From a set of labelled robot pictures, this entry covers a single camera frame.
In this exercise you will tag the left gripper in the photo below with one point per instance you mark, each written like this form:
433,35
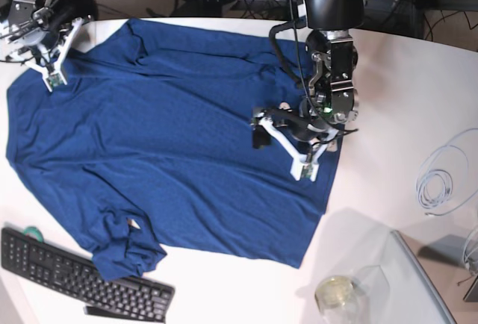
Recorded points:
303,127

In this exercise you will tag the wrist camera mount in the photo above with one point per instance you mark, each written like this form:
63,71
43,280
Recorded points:
53,74
305,156

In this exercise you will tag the black computer keyboard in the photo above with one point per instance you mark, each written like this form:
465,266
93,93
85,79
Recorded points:
76,277

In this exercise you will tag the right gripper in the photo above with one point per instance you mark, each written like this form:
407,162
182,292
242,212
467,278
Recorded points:
34,42

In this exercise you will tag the green tape roll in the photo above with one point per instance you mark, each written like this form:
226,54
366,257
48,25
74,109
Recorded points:
34,233

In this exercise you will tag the clear tape roll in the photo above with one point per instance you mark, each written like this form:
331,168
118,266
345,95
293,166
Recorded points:
334,292

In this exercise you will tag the dark blue t-shirt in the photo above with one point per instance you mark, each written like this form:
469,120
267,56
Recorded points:
149,145

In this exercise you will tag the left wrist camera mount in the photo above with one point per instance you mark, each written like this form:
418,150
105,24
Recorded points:
305,156

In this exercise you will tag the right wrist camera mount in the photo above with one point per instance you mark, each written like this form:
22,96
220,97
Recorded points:
53,74

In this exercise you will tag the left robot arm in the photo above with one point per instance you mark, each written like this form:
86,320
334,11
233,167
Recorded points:
330,98

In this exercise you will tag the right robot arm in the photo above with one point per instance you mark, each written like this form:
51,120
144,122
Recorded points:
46,13

